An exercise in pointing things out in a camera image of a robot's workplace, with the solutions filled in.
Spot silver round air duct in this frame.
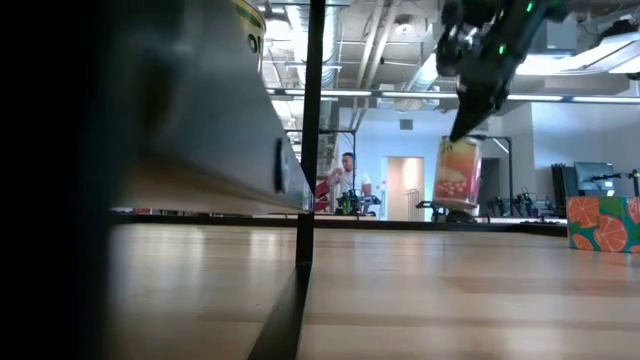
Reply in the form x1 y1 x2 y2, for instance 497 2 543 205
399 29 444 109

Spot pale pink door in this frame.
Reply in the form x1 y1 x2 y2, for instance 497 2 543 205
386 156 426 223

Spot ceiling light strip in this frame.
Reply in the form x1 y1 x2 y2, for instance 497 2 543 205
267 88 374 97
507 93 564 102
380 91 459 100
572 95 640 105

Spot person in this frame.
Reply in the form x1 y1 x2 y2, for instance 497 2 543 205
324 152 374 216

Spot computer monitor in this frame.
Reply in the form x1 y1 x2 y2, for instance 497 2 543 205
573 161 616 197

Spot large yellow corn can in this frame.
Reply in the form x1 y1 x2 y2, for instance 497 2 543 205
232 0 267 71

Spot red object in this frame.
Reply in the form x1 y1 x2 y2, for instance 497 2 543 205
314 179 332 213

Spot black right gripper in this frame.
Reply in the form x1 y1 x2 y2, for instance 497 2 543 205
442 0 529 144

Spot black table edge rail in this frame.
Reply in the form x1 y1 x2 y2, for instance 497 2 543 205
109 213 569 238

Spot orange slice print box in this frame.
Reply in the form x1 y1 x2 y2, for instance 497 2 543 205
566 195 640 254

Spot round ceiling fixture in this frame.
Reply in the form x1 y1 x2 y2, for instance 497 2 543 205
393 14 415 36

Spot black metal wooden shelf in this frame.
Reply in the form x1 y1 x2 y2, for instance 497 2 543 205
99 0 327 360

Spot black standing panels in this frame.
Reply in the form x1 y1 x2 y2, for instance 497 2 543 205
550 163 576 217

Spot small yellow corn can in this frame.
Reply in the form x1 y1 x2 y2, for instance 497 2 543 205
432 135 483 211

